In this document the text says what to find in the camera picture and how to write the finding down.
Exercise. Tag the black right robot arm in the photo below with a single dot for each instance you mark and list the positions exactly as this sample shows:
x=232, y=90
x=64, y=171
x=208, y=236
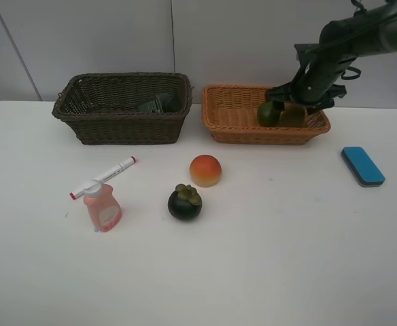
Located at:
x=366, y=33

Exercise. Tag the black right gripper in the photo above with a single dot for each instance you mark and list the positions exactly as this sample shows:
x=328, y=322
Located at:
x=313, y=86

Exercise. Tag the pink soap bottle white cap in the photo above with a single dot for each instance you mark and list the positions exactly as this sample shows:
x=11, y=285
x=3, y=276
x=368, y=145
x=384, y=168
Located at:
x=103, y=209

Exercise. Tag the orange wicker basket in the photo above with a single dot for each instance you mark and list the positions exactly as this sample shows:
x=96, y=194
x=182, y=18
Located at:
x=229, y=112

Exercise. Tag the orange peach fruit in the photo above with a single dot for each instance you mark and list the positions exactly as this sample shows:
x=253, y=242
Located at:
x=205, y=171

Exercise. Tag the dark purple mangosteen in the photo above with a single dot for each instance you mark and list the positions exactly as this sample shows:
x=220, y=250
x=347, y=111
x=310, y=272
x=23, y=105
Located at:
x=185, y=203

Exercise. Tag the blue whiteboard eraser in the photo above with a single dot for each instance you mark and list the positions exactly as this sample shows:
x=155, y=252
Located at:
x=362, y=167

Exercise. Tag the green lime fruit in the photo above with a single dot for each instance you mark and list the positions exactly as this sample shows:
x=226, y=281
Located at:
x=268, y=115

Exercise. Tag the white marker pen red caps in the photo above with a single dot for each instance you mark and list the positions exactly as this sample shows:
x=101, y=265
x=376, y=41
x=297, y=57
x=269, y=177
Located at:
x=105, y=176

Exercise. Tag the dark brown wicker basket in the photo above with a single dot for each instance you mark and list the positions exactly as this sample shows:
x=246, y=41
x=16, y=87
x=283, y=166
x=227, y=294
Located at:
x=102, y=108

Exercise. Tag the dark grey ink bottle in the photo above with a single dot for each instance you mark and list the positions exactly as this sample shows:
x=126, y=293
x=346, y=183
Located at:
x=161, y=103

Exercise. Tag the brown kiwi fruit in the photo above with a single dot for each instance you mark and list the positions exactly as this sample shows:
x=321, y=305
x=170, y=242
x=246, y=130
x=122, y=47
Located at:
x=292, y=117

